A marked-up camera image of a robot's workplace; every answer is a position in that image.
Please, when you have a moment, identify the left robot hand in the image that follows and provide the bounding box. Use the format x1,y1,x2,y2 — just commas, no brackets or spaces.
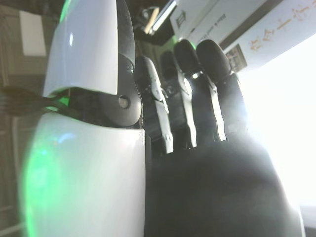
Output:
18,0,307,237

